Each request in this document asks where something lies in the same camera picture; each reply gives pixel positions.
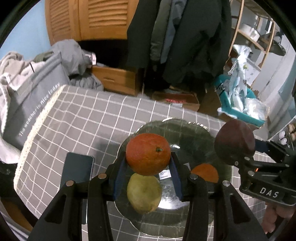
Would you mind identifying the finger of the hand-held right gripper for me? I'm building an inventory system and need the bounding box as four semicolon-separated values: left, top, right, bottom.
254;139;296;163
228;156;287;172

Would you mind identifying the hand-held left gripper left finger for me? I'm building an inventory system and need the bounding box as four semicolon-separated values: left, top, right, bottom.
28;159;127;241

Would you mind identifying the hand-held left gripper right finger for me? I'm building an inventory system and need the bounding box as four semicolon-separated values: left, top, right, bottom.
169;153;267;241

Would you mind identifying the yellow-green lemon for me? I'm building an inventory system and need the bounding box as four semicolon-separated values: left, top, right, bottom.
127;174;162;214

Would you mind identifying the dark red fruit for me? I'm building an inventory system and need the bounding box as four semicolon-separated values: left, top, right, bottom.
214;120;256;165

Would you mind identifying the large orange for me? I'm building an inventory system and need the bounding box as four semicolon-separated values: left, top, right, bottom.
191;163;219;183
126;133;171;176

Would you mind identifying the green glass plate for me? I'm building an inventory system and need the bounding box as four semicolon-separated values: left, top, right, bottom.
113;118;233;238

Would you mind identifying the person's right hand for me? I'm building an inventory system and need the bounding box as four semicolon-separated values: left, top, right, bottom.
261;203;294;235

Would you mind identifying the clear plastic bag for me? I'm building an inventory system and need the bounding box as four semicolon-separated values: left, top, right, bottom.
243;97;270;121

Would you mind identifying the dark smartphone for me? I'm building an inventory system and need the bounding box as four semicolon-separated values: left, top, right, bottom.
60;152;95;225

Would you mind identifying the teal plastic basket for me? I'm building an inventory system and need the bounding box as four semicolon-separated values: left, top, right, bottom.
213;74;266;128

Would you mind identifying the grey checked tablecloth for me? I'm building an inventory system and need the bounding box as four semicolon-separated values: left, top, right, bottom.
13;85;273;241

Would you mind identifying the white patterned box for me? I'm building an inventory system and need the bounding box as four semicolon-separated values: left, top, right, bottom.
243;62;262;87

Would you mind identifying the cardboard box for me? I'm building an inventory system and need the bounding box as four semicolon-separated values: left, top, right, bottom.
151;90;200;112

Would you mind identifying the grey hanging bag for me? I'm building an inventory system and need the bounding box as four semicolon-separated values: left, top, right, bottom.
272;35;289;56

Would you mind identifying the wooden drawer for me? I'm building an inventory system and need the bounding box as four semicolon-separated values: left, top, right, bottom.
91;66;145;96

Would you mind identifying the large white plastic bin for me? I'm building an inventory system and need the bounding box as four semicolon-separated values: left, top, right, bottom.
239;22;260;42

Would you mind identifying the black hanging coat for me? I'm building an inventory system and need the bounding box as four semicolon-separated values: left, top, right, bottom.
127;0;232;85

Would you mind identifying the wooden shelf rack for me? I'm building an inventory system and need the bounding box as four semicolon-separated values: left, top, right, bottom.
229;0;278;70

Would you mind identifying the grey fabric storage bag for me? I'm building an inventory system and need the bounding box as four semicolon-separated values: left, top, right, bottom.
2;52;71;151

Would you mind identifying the grey crumpled jacket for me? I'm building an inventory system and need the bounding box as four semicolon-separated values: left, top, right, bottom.
50;39;104;91

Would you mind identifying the white crumpled blanket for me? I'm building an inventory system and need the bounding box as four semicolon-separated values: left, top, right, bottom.
0;52;35;163

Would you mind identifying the olive garment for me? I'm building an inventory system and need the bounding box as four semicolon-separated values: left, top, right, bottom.
35;52;55;62

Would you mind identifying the grey hanging jacket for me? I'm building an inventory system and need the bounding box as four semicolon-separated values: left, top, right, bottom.
150;0;183;64

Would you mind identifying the wooden louvered wardrobe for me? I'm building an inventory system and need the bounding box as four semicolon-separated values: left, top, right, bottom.
45;0;139;45

